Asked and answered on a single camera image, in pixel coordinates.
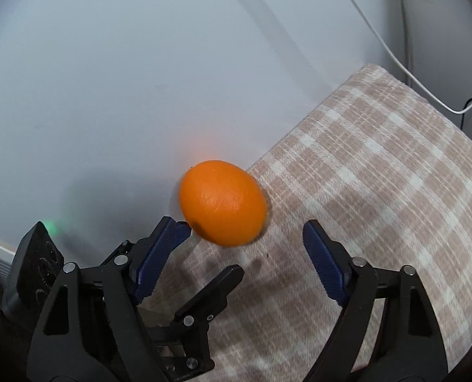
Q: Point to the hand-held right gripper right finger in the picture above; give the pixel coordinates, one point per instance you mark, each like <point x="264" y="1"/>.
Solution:
<point x="323" y="262"/>

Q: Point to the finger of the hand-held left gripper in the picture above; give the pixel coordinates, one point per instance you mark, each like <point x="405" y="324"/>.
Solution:
<point x="216" y="290"/>
<point x="182" y="232"/>

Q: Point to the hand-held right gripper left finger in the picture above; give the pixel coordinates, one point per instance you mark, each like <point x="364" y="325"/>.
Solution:
<point x="152" y="262"/>

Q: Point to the large blemished orange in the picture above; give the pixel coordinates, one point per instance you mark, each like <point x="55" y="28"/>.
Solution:
<point x="222" y="203"/>

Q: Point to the beige plaid cloth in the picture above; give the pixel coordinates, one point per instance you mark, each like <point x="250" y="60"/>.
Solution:
<point x="359" y="187"/>

